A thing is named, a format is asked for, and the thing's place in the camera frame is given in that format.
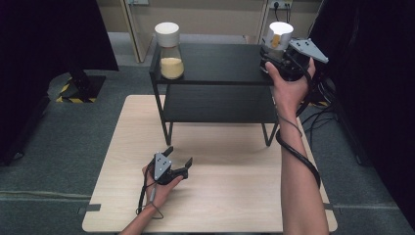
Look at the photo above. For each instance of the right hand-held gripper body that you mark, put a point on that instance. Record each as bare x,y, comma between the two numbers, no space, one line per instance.
298,57

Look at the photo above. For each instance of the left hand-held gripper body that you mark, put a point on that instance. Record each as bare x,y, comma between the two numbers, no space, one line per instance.
162,168

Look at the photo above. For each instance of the glass jar with grey powder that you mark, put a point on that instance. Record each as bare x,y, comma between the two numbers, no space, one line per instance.
279,34

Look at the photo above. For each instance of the black metal shelf rack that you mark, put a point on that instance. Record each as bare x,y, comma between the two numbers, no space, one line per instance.
215,65

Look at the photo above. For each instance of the glass jar with yellow powder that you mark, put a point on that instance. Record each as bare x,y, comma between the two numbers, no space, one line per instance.
171,65

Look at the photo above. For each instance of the person's left hand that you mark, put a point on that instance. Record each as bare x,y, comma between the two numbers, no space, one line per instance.
161,194

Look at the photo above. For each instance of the person's right hand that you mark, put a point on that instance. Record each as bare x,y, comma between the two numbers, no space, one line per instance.
290,93

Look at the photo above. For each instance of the black curtain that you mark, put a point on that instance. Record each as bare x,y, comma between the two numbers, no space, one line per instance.
368,98
49,32

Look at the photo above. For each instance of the grey floor tape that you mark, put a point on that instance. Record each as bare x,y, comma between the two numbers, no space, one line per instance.
89,208

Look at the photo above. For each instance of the black stand base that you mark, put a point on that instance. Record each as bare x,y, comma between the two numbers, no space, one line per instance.
84,88

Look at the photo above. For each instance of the white wall socket with plugs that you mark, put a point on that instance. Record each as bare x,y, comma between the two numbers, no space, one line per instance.
280,3

